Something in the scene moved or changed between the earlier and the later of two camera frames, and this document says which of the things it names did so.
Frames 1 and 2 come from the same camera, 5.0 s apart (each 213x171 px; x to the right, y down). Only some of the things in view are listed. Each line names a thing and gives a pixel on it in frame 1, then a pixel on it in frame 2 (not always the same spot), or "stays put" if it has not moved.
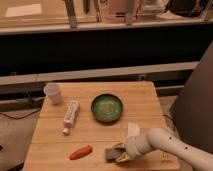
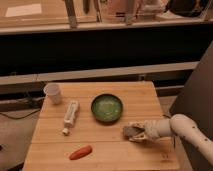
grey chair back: x=192 y=114 stays put
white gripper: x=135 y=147 → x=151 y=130
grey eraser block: x=111 y=153 → x=130 y=131
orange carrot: x=80 y=152 stays put
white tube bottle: x=71 y=116 stays put
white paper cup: x=52 y=90 stays put
